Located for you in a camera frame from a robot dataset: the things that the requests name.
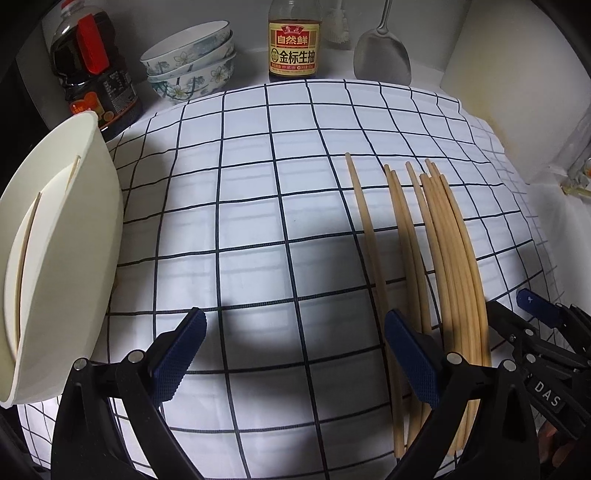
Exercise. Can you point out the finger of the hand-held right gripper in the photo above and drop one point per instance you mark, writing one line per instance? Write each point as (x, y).
(517, 337)
(527, 297)

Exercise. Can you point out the soy sauce glass bottle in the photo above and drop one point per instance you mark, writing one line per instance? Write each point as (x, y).
(294, 50)

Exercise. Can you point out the person's right hand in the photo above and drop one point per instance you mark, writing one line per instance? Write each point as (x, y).
(551, 431)

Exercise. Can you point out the metal spatula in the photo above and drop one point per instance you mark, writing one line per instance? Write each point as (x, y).
(382, 55)

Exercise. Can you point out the white plastic container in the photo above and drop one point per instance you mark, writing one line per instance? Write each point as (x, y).
(69, 277)

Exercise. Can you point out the white black checked cloth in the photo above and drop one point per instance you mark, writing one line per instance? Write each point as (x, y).
(258, 207)

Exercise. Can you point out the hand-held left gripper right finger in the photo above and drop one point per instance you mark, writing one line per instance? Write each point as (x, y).
(415, 355)

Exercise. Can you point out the white bottle brush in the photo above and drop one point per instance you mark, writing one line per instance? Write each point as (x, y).
(339, 32)

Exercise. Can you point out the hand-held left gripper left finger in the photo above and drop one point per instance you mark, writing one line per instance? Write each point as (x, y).
(182, 350)

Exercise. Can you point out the cream cutting board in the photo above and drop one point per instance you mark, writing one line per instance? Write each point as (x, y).
(498, 69)

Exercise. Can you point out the floral ceramic bowl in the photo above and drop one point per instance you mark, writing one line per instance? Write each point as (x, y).
(184, 44)
(194, 87)
(217, 62)

